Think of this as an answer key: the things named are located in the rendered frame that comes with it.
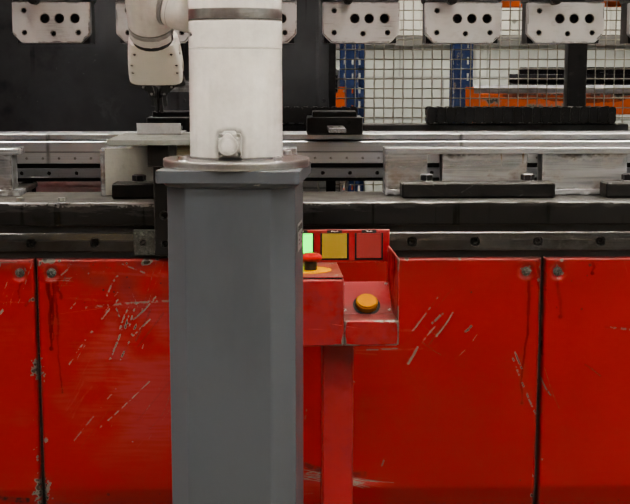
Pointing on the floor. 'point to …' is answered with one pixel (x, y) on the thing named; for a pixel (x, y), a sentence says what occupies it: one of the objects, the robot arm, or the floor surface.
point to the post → (575, 75)
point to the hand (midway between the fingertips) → (159, 100)
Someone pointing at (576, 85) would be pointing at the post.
